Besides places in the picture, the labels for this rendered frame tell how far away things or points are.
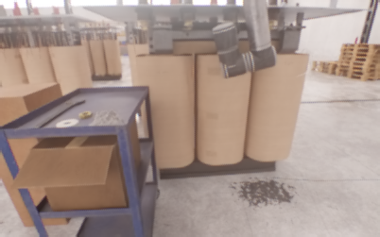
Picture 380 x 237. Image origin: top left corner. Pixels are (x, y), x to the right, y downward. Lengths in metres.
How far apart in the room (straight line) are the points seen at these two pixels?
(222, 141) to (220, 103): 0.31
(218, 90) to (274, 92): 0.42
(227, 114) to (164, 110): 0.46
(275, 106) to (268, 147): 0.36
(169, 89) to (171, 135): 0.36
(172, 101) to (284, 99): 0.84
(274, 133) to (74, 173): 1.40
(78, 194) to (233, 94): 1.09
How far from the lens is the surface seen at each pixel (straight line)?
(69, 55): 3.32
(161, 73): 1.32
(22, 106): 1.31
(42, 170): 0.79
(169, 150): 1.52
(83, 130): 0.71
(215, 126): 1.47
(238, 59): 1.03
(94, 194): 0.88
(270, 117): 1.60
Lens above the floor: 1.15
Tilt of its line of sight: 22 degrees down
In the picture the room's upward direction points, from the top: 1 degrees counter-clockwise
